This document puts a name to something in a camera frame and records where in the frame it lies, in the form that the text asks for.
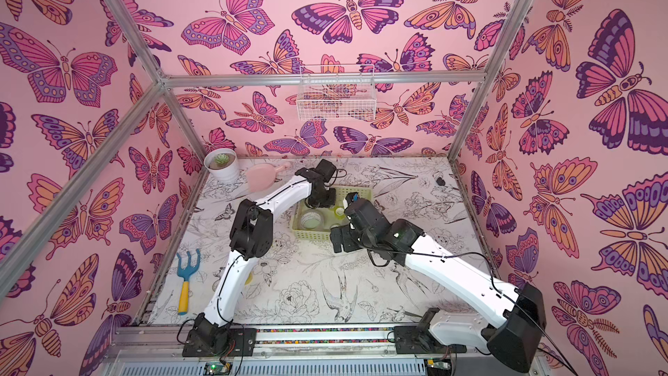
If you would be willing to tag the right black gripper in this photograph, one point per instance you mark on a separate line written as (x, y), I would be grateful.
(344, 235)

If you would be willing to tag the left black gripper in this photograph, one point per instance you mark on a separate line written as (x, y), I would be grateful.
(330, 204)

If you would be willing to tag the yellow tape roll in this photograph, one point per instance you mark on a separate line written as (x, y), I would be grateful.
(339, 212)

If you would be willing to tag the large clear tape roll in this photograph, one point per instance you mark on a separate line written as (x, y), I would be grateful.
(311, 220)

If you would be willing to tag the light green plastic storage basket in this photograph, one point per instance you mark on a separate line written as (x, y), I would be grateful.
(330, 219)

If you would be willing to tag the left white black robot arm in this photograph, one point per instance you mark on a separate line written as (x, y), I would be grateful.
(214, 332)

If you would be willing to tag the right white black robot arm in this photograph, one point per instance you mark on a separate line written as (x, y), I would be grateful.
(515, 317)

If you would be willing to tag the pink plastic scoop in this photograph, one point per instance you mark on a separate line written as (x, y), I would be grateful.
(263, 176)

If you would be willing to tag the white pot with succulent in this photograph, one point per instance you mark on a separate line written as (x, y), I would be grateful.
(223, 165)

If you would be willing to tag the blue plastic fork tool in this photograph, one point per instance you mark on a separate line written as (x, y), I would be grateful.
(185, 269)

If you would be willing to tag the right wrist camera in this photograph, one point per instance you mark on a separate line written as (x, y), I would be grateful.
(364, 216)

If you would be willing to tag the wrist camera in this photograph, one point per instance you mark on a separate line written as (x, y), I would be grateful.
(364, 216)
(325, 170)

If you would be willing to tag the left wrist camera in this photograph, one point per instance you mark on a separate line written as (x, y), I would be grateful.
(325, 170)

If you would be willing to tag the white wire wall basket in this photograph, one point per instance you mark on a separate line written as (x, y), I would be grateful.
(329, 93)

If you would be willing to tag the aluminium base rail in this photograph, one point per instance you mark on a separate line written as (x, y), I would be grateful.
(290, 350)

